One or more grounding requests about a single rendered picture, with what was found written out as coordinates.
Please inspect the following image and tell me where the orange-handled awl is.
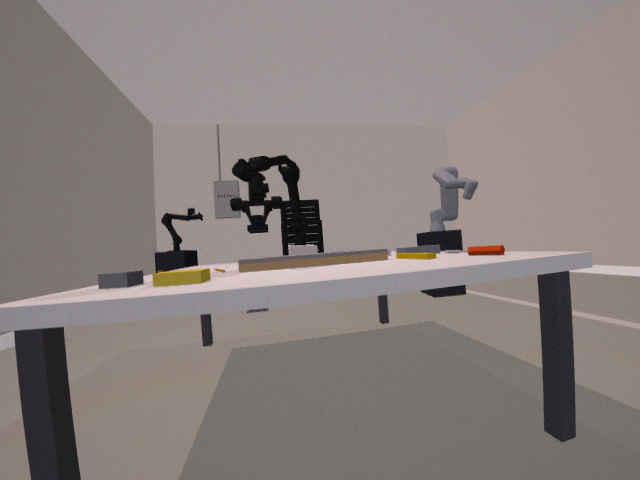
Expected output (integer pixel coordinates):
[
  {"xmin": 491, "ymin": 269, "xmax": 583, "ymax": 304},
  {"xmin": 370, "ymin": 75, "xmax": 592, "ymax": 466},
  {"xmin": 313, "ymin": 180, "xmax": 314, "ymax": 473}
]
[{"xmin": 448, "ymin": 246, "xmax": 505, "ymax": 256}]

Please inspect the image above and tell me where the yellow rectangular bar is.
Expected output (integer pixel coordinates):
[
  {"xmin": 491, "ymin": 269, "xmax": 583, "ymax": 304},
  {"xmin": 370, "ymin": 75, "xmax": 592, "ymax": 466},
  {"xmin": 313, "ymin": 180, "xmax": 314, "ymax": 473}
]
[{"xmin": 395, "ymin": 253, "xmax": 436, "ymax": 260}]

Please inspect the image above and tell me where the yellow flat block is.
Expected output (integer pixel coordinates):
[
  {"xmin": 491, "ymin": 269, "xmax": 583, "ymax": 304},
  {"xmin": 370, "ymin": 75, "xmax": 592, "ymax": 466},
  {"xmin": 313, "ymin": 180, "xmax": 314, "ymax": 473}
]
[{"xmin": 152, "ymin": 269, "xmax": 211, "ymax": 287}]

